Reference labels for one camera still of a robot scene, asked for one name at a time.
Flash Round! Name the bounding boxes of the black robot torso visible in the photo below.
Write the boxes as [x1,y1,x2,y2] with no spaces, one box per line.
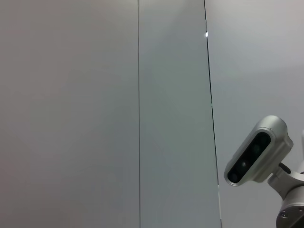
[288,215,304,228]

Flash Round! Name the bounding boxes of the silver head camera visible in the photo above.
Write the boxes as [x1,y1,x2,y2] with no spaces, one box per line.
[224,115,294,187]

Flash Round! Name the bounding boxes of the silver robot neck mount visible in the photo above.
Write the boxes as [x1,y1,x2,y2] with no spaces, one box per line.
[267,162,304,228]

